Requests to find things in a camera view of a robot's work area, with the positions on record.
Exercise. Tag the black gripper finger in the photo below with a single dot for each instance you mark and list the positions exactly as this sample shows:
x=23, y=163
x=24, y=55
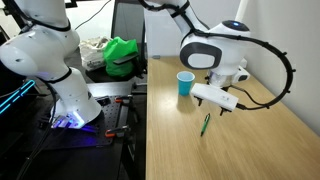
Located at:
x=199, y=101
x=222, y=111

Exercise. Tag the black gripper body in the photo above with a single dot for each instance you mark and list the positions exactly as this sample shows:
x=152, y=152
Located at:
x=217, y=80

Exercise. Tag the green pen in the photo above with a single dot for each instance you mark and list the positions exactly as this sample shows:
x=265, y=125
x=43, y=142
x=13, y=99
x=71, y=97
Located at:
x=206, y=120

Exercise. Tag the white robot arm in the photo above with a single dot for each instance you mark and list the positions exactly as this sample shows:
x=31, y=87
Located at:
x=40, y=51

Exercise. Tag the light blue plastic cup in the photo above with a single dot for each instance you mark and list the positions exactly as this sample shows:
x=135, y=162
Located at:
x=185, y=80

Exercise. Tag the black phone on bag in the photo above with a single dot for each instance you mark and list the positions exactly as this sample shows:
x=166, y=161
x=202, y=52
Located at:
x=125, y=59

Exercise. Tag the green plastic bag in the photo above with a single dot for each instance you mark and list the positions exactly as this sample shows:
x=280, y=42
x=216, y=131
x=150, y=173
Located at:
x=115, y=49

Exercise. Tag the black office chair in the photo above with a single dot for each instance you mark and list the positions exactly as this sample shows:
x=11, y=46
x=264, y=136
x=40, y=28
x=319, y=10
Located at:
x=128, y=23

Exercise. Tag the white plastic bag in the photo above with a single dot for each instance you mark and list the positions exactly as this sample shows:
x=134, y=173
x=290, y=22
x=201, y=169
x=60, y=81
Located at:
x=91, y=51

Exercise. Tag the blue led strip device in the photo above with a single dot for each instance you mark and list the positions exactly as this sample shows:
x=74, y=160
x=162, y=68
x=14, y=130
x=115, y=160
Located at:
x=11, y=99

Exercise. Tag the white camera bar on wrist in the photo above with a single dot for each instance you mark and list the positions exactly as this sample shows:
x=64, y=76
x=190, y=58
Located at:
x=215, y=95

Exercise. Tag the orange handled clamp rear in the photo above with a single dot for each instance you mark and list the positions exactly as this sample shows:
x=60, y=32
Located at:
x=121, y=99

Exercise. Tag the orange handled clamp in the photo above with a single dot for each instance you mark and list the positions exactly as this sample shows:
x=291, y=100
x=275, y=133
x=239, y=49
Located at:
x=121, y=99
x=113, y=132

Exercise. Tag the white wall cable duct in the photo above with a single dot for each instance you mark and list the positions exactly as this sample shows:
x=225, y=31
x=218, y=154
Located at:
x=241, y=9

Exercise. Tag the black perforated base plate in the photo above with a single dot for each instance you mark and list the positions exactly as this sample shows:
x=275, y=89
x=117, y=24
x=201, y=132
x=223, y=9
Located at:
x=71, y=132

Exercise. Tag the orange handled clamp front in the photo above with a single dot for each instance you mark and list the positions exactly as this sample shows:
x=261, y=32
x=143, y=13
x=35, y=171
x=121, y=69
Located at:
x=113, y=132

